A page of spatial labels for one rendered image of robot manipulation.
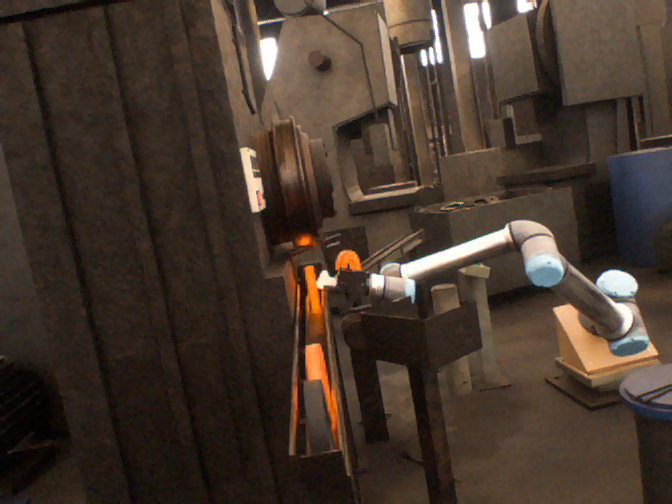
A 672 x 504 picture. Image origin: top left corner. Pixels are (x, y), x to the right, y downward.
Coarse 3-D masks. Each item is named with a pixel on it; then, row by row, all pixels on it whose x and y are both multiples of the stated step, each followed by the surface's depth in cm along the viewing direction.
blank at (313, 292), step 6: (306, 270) 220; (312, 270) 220; (306, 276) 218; (312, 276) 218; (312, 282) 217; (312, 288) 217; (312, 294) 217; (318, 294) 217; (312, 300) 218; (318, 300) 218; (312, 306) 220; (318, 306) 220
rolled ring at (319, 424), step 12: (312, 384) 116; (312, 396) 112; (324, 396) 122; (312, 408) 110; (324, 408) 123; (312, 420) 109; (324, 420) 109; (312, 432) 109; (324, 432) 109; (312, 444) 108; (324, 444) 108
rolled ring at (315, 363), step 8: (312, 352) 132; (320, 352) 132; (312, 360) 130; (320, 360) 130; (312, 368) 129; (320, 368) 128; (312, 376) 128; (320, 376) 128; (328, 392) 142; (328, 400) 140; (328, 408) 127
